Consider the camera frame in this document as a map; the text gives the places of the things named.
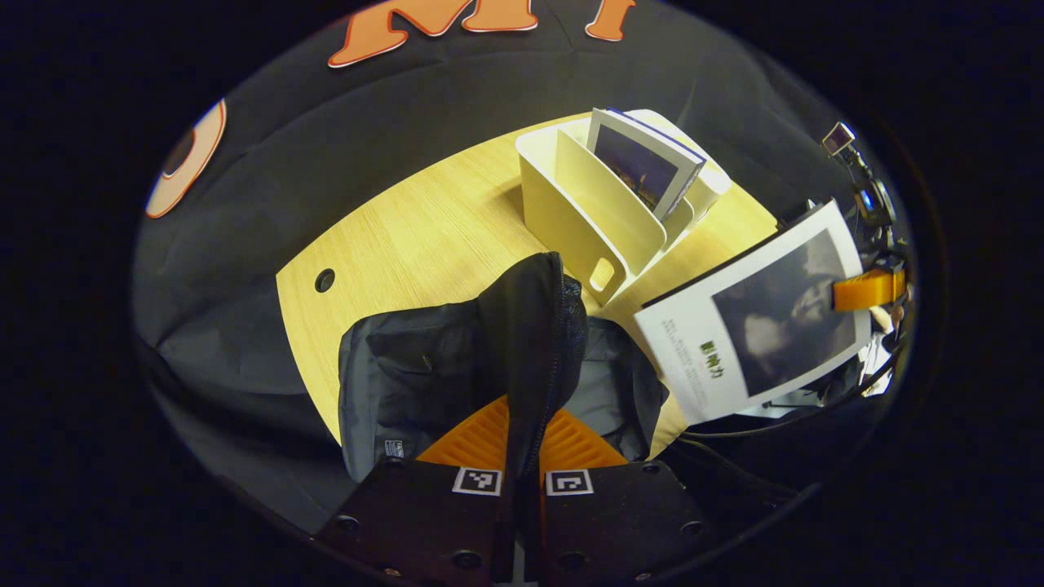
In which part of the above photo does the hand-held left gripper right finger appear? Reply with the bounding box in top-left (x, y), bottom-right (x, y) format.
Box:
top-left (538, 408), bottom-right (719, 585)

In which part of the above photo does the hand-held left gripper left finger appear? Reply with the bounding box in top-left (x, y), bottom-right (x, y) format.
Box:
top-left (314, 397), bottom-right (511, 585)

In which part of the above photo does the black schoolbag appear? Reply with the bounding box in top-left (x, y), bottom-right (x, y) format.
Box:
top-left (337, 251), bottom-right (671, 490)

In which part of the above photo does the white book with dark photo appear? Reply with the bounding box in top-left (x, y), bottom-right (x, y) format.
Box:
top-left (634, 200), bottom-right (874, 426)

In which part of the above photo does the blue book with city photo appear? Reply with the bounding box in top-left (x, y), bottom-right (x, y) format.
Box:
top-left (587, 106), bottom-right (707, 221)

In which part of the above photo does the white plastic bookshelf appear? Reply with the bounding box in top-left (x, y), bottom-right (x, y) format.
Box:
top-left (515, 108), bottom-right (732, 308)

